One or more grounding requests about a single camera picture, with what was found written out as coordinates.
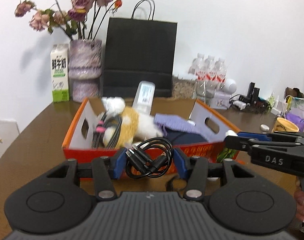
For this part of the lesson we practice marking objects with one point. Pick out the yellow ceramic mug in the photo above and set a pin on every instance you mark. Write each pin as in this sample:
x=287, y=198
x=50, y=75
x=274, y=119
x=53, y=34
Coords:
x=284, y=125

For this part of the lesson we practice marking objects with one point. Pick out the left water bottle red label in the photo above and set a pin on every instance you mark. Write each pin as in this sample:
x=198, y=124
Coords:
x=198, y=68

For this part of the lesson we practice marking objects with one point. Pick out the purple speckled vase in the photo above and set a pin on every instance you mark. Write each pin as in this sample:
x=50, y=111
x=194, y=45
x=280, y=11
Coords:
x=84, y=68

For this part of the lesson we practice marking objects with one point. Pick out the purple knitted cloth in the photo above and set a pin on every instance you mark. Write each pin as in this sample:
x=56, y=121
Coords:
x=174, y=123

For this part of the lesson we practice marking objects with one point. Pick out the right hand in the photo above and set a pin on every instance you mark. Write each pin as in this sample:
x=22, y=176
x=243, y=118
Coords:
x=299, y=198

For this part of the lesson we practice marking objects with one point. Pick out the black devices on desk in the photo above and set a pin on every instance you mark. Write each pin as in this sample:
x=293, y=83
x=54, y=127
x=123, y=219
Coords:
x=256, y=104

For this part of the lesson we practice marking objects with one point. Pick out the navy blue pouch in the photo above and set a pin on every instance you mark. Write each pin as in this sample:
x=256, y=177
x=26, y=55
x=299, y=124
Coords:
x=183, y=138

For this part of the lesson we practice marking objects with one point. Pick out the black paper shopping bag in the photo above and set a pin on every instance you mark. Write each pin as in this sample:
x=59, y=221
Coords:
x=139, y=50

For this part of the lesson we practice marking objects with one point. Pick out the clear plastic jar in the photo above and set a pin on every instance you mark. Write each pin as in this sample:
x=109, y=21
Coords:
x=143, y=99

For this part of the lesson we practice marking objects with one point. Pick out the right water bottle red label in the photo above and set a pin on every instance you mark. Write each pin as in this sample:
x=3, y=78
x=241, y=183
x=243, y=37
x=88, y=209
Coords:
x=221, y=71

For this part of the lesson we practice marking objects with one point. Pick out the clear drinking glass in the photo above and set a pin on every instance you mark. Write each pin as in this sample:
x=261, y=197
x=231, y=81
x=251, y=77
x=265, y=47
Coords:
x=205, y=90

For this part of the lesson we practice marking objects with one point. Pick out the white round speaker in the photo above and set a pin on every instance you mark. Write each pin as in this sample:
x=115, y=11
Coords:
x=229, y=86

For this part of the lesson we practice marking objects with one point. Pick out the water bottle red label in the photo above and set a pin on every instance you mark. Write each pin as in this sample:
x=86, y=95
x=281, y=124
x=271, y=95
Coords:
x=211, y=70
x=221, y=71
x=198, y=68

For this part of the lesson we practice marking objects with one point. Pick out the white floral tin box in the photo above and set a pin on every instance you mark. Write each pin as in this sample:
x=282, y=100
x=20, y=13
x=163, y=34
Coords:
x=220, y=100

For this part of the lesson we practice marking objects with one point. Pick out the white charger with black cables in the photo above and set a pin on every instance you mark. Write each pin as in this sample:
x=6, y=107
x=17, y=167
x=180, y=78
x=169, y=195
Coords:
x=240, y=101

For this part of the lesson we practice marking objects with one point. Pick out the green white milk carton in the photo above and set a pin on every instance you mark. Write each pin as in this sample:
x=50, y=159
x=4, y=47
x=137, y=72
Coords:
x=59, y=72

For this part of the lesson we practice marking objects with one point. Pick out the white paper box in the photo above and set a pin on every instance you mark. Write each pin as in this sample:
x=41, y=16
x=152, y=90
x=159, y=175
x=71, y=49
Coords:
x=8, y=133

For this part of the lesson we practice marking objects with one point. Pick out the purple plastic bag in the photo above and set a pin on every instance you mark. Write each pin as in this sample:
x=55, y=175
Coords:
x=297, y=120

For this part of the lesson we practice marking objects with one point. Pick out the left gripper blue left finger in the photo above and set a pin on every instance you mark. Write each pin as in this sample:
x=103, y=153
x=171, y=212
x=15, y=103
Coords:
x=117, y=163

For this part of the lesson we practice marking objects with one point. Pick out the small white round object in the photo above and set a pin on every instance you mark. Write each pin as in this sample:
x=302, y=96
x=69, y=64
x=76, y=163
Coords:
x=264, y=128

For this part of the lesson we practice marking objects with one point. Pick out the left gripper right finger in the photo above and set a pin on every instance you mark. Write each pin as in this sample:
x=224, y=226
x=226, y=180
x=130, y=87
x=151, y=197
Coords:
x=182, y=163

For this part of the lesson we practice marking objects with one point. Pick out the orange white plush toy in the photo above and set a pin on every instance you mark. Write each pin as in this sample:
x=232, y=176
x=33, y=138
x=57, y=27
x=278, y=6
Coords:
x=135, y=125

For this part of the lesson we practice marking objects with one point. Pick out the clear container with grains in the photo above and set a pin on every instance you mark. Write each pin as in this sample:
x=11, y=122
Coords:
x=182, y=88

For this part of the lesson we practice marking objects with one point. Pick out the orange red cardboard box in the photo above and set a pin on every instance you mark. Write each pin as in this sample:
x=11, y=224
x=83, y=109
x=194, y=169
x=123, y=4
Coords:
x=77, y=143

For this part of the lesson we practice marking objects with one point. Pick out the coiled black cable pink tie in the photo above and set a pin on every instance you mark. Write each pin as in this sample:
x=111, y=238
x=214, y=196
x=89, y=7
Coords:
x=107, y=131

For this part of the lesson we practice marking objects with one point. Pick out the middle water bottle red label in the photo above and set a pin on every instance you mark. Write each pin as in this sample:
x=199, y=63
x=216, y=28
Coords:
x=211, y=70

